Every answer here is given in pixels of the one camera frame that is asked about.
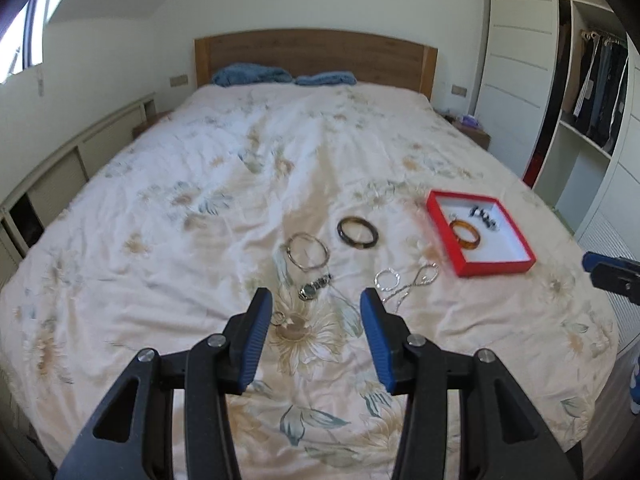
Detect wooden headboard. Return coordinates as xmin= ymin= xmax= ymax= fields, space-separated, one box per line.
xmin=194 ymin=28 xmax=438 ymax=99

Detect blue pillow right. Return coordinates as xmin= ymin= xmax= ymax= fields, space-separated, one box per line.
xmin=295 ymin=70 xmax=358 ymax=87

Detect amber bangle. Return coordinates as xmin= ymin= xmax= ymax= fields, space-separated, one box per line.
xmin=449 ymin=219 xmax=482 ymax=250

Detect blue pillow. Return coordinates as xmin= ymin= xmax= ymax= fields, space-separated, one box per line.
xmin=210 ymin=63 xmax=294 ymax=87
xmin=295 ymin=70 xmax=358 ymax=87

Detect low white wall cabinet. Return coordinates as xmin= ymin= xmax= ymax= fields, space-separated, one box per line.
xmin=1 ymin=93 xmax=156 ymax=283

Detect silver bead necklace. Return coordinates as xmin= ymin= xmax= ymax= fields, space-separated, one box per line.
xmin=382 ymin=260 xmax=442 ymax=313

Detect hanging dark clothes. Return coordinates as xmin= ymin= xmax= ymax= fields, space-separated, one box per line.
xmin=563 ymin=30 xmax=629 ymax=155

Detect wooden nightstand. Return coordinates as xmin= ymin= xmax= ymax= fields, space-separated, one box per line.
xmin=447 ymin=117 xmax=491 ymax=151

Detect silver wristwatch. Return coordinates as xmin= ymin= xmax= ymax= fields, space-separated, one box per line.
xmin=298 ymin=273 xmax=332 ymax=302

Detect white wardrobe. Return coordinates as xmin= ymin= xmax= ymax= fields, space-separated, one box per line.
xmin=472 ymin=0 xmax=640 ymax=361

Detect dark brown bangle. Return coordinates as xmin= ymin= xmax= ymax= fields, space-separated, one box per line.
xmin=336 ymin=216 xmax=380 ymax=250

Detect purple tissue box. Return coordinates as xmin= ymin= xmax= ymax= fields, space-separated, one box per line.
xmin=459 ymin=115 xmax=480 ymax=128

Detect floral bed quilt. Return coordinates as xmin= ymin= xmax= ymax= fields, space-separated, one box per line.
xmin=1 ymin=84 xmax=618 ymax=479

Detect window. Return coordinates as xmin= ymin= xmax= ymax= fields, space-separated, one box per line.
xmin=1 ymin=0 xmax=61 ymax=84

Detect twisted silver hoop bracelet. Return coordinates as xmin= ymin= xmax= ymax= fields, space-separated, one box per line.
xmin=373 ymin=266 xmax=403 ymax=292

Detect blue pillow left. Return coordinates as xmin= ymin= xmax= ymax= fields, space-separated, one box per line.
xmin=210 ymin=63 xmax=294 ymax=87

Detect thin silver bangle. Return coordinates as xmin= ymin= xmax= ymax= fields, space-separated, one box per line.
xmin=284 ymin=232 xmax=331 ymax=273

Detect red jewelry box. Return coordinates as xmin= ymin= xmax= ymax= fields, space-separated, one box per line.
xmin=425 ymin=190 xmax=536 ymax=278

